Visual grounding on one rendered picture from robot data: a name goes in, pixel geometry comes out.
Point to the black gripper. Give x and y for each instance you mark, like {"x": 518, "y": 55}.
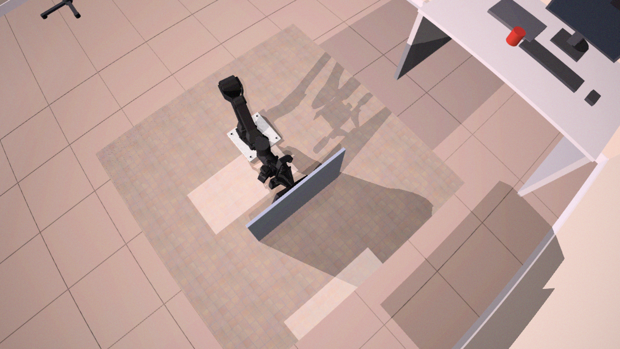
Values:
{"x": 283, "y": 174}

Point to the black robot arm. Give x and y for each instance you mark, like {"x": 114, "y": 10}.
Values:
{"x": 231, "y": 88}

